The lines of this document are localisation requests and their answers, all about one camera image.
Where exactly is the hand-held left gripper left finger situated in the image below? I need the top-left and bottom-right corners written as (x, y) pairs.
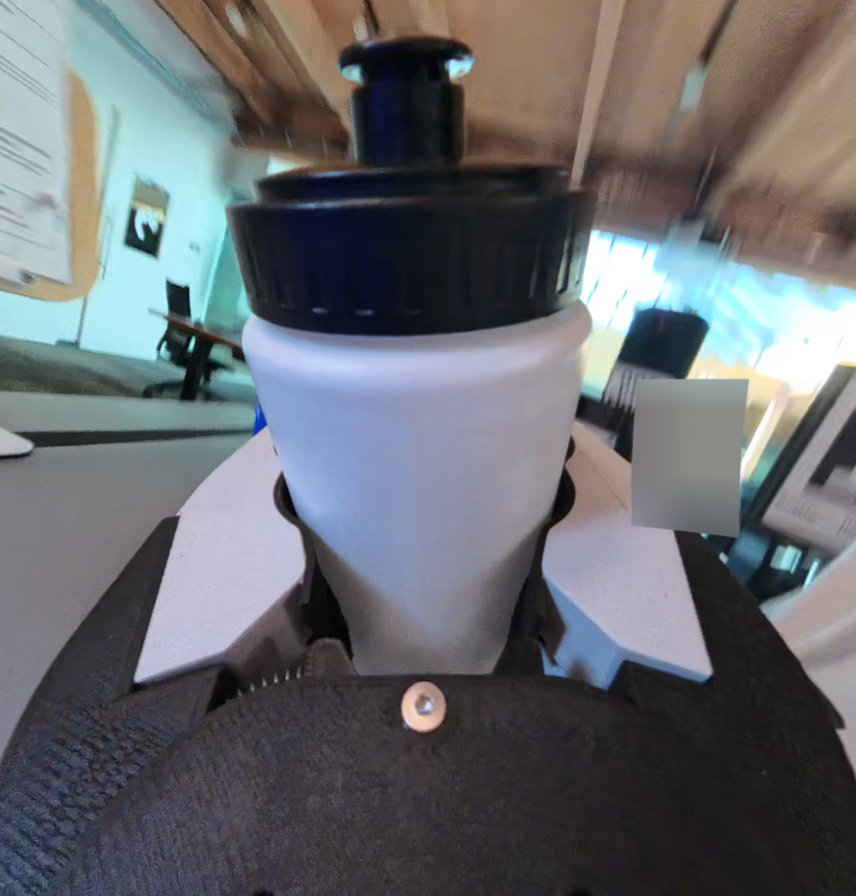
top-left (132, 436), bottom-right (317, 685)

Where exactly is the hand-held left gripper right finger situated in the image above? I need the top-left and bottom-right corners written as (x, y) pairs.
top-left (540, 423), bottom-right (714, 692)

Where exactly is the white plastic bottle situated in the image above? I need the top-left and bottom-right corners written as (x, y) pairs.
top-left (242, 301), bottom-right (594, 676)

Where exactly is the black ribbed bottle lid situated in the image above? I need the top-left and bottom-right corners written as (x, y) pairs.
top-left (226, 36), bottom-right (597, 334)

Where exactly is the wooden top office desk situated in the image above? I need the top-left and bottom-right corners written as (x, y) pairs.
top-left (150, 311), bottom-right (248, 401)

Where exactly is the black white marker sign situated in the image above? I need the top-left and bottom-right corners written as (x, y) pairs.
top-left (762, 364), bottom-right (856, 555)

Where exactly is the black office chair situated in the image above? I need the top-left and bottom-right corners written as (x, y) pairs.
top-left (143, 280), bottom-right (230, 400)
top-left (601, 308), bottom-right (710, 449)

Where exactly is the white door with window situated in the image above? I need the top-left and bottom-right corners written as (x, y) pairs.
top-left (99, 105), bottom-right (227, 351)

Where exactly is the instruction sign on white stand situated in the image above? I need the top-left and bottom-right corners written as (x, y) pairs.
top-left (0, 0), bottom-right (105, 461)

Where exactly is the printed instruction sheet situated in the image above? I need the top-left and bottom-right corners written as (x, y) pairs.
top-left (0, 0), bottom-right (75, 286)

